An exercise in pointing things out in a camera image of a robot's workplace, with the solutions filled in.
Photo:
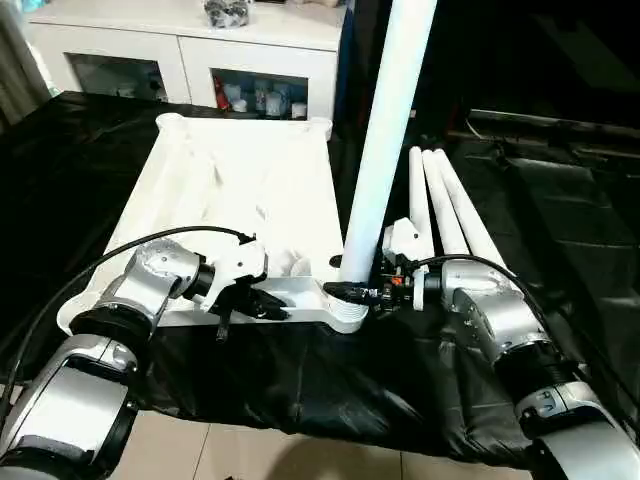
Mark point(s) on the white plastic table top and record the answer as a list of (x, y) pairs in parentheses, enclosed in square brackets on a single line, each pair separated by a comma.
[(240, 190)]

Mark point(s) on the white plastic table leg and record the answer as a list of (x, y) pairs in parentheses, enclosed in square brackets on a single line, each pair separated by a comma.
[(420, 200), (447, 210), (480, 230), (385, 150)]

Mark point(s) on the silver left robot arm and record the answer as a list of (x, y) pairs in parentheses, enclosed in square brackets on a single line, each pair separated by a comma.
[(110, 325)]

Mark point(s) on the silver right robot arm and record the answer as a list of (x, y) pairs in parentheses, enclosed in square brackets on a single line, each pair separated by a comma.
[(500, 320)]

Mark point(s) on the black plastic mat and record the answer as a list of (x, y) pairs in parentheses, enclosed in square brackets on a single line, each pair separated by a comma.
[(325, 375)]

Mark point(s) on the red item behind glass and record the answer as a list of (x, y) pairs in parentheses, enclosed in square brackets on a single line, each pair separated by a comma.
[(220, 92)]

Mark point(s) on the white cabinet with glass doors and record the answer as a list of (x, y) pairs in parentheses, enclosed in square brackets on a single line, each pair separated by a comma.
[(190, 50)]

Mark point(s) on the dark lumpy object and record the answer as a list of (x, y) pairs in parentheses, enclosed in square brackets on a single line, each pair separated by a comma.
[(227, 12)]

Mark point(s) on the beige curtain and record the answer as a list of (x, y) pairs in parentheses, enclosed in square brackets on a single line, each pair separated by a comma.
[(20, 75)]

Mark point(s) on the long black rail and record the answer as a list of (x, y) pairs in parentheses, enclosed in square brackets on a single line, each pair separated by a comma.
[(550, 122)]

